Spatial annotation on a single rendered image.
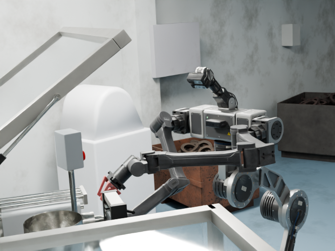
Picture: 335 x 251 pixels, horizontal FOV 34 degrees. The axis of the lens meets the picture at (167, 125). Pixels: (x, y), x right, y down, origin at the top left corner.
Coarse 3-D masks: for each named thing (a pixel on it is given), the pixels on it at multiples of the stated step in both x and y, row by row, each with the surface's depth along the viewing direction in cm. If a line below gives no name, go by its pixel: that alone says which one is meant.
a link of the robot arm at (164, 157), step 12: (240, 144) 204; (252, 144) 204; (144, 156) 211; (156, 156) 210; (168, 156) 209; (180, 156) 208; (192, 156) 207; (204, 156) 207; (216, 156) 206; (228, 156) 205; (240, 156) 206; (156, 168) 210; (168, 168) 210; (240, 168) 206; (252, 168) 205
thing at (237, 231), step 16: (192, 208) 115; (208, 208) 115; (224, 208) 114; (96, 224) 109; (112, 224) 109; (128, 224) 109; (144, 224) 110; (224, 224) 107; (240, 224) 105; (0, 240) 104; (16, 240) 103; (32, 240) 104; (48, 240) 105; (240, 240) 100; (256, 240) 97
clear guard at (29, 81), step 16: (48, 48) 195; (64, 48) 163; (80, 48) 139; (32, 64) 186; (48, 64) 156; (64, 64) 134; (16, 80) 177; (32, 80) 150; (48, 80) 130; (0, 96) 169; (16, 96) 144; (32, 96) 125; (0, 112) 139; (16, 112) 121
